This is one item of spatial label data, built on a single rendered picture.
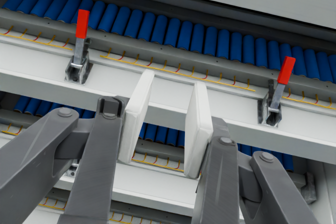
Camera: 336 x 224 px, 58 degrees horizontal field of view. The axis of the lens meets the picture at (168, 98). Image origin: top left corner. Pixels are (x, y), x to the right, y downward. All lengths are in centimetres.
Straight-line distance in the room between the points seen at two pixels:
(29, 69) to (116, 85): 12
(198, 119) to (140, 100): 3
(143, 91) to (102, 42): 29
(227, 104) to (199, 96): 25
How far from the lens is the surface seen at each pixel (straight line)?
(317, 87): 49
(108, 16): 49
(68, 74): 42
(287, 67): 41
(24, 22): 48
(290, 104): 47
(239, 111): 43
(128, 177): 55
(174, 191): 55
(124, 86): 42
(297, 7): 36
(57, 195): 71
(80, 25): 41
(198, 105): 17
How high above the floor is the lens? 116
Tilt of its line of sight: 34 degrees down
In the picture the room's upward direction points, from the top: 13 degrees clockwise
